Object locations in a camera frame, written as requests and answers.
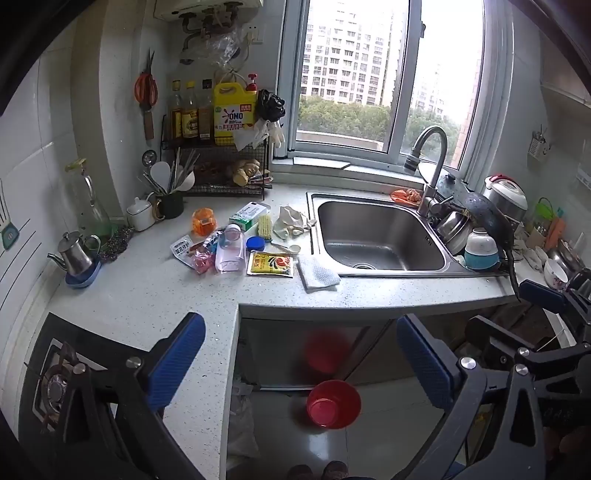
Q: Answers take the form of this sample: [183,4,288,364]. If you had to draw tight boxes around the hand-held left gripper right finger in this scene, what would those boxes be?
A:
[396,315,548,480]

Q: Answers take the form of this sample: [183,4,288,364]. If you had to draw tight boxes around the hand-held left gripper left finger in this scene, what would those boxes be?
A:
[60,312,218,480]

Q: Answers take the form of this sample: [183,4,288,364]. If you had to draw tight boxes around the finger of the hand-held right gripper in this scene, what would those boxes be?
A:
[518,270,591,344]
[464,316,591,376]

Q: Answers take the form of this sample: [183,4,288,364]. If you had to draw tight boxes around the white shampoo sachet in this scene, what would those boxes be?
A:
[169,234,200,269]

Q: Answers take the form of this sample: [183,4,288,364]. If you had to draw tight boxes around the clear plastic bottle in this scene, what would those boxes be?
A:
[215,224,247,276]

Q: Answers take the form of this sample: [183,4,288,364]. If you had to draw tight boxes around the yellow sauce sachet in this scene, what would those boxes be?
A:
[246,251,294,278]

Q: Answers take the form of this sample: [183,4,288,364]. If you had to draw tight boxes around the white paper towel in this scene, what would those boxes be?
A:
[297,256,341,293]

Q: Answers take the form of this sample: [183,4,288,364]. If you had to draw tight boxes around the flower print bowl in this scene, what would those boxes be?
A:
[543,258,570,290]

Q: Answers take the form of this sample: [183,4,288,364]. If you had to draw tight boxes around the green plastic container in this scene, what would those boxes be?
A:
[534,198,556,232]

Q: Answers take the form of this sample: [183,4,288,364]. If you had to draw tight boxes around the white plastic bag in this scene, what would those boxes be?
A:
[228,382,260,459]

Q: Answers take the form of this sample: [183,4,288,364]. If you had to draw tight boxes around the black wok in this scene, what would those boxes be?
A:
[455,191,523,303]

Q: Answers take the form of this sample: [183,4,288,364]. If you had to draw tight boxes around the steel rice cooker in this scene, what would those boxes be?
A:
[483,174,528,223]

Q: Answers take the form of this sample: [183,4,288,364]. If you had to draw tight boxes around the steel cabinet door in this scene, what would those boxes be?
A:
[238,315,403,394]

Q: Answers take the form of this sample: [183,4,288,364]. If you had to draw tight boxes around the stainless steel pot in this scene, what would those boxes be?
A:
[433,209,475,256]

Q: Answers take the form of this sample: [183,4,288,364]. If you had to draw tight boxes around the blue plastic dish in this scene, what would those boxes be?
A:
[65,261,103,289]

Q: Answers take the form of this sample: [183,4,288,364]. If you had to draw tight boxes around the gas stove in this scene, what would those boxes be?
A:
[17,313,123,446]

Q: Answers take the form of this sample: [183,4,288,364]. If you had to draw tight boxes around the steel wool scrubber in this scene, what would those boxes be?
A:
[98,225,136,264]

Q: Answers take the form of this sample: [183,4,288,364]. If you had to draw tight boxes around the stainless steel sink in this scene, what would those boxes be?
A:
[306,191,465,278]

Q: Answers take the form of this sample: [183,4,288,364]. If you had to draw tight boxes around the person's right shoe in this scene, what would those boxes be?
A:
[321,460,350,480]

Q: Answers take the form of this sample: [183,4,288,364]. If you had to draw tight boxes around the orange jelly cup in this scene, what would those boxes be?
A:
[191,207,218,236]

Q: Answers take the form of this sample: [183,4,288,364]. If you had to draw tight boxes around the glass pot lid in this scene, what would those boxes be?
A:
[436,172,472,200]

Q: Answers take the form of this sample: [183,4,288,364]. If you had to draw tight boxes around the small steel teapot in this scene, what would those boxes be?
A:
[47,230,101,278]

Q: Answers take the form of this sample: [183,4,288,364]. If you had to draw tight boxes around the white ceramic lidded pot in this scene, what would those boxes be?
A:
[126,197,156,232]

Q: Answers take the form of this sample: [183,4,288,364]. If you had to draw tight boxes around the dark utensil cup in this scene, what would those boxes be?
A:
[156,191,186,220]

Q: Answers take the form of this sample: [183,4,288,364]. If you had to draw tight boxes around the white green medicine box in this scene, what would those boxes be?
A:
[229,201,271,232]

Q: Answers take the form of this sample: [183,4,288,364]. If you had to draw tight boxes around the orange dish cloth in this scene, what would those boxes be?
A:
[390,186,424,204]

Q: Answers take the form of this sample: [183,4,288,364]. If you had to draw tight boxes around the white rubber gloves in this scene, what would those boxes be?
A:
[273,206,315,241]

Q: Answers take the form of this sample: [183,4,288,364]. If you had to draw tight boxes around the empty glass bottle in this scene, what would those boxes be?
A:
[65,158,112,237]

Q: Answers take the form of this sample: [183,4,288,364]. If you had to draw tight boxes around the steel kitchen faucet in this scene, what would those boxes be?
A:
[404,125,456,218]

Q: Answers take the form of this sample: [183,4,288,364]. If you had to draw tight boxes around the bundle of metal chopsticks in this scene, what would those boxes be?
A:
[168,148,202,195]

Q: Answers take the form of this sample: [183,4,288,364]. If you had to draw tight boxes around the dried red chillies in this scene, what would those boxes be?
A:
[198,159,232,181]

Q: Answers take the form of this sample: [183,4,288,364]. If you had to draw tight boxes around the ginger root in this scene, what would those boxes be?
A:
[231,158,262,186]

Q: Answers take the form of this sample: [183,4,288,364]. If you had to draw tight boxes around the hanging white plastic gloves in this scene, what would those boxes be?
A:
[232,119,285,151]

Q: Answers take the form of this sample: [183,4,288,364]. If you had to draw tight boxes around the dark sauce bottle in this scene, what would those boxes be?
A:
[198,80,215,140]

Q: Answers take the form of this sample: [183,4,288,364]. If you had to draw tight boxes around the white framed window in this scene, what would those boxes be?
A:
[274,0,514,186]

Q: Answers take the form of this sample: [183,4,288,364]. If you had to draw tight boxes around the yellow OMO detergent bag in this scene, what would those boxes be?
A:
[212,74,259,145]

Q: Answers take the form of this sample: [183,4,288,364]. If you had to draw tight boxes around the black plastic bag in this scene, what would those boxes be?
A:
[256,89,287,123]

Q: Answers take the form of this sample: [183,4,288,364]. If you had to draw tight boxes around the clear hanging plastic bag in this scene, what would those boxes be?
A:
[207,25,252,66]

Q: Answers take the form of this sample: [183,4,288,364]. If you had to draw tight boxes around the white water heater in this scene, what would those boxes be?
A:
[152,0,260,23]

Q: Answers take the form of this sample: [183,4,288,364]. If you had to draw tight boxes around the steel wall utensil holder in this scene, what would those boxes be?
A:
[528,124,551,160]

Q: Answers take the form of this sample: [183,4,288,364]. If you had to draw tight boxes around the black wire rack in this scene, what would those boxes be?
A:
[161,114,274,200]

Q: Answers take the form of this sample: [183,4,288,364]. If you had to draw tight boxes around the orange handled scissors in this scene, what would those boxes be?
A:
[134,50,160,112]

